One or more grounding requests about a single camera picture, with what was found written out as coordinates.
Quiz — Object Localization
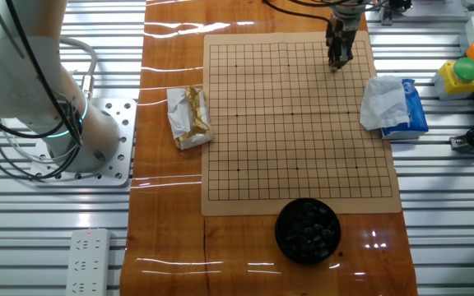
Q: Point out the black round stone bowl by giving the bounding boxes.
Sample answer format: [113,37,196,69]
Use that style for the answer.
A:
[274,197,342,266]

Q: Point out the yellow box green push button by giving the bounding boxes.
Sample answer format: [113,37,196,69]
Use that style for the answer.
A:
[432,57,474,101]

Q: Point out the white and gold foil package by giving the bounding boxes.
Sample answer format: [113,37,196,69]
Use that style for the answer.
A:
[165,86,215,150]

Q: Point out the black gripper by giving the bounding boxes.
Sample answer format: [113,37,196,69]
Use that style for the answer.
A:
[325,16,360,73]

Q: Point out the black round cable connector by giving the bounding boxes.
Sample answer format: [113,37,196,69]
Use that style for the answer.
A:
[388,0,414,13]

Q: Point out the black cable loop bundle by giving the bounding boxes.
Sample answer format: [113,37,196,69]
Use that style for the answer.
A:
[0,0,84,182]

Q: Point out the blue tissue pack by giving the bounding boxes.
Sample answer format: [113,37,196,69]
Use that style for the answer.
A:
[379,77,430,141]

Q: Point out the blue white packet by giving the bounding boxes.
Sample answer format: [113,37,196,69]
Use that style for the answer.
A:
[359,76,411,132]

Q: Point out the white power strip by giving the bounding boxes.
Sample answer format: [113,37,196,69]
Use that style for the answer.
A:
[64,228,111,296]

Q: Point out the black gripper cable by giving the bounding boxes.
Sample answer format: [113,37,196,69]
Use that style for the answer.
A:
[261,0,390,28]

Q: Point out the tan go board mat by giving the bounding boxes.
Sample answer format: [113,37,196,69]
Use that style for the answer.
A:
[201,31,402,218]

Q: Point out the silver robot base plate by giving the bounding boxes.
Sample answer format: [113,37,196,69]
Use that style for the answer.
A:
[28,97,138,188]

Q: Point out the thick grey robot cable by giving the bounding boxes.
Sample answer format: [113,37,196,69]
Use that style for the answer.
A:
[58,35,99,102]

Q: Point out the glossy wooden plank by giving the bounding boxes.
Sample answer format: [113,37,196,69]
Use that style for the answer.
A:
[119,0,420,296]

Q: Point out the aluminium corner bracket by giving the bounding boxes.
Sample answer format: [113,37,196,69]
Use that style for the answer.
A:
[449,135,474,155]

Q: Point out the bolted aluminium bracket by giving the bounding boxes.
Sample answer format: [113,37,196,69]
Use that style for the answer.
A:
[379,7,397,26]

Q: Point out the white paper sheet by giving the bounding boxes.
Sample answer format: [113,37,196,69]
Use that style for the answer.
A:
[411,0,468,17]

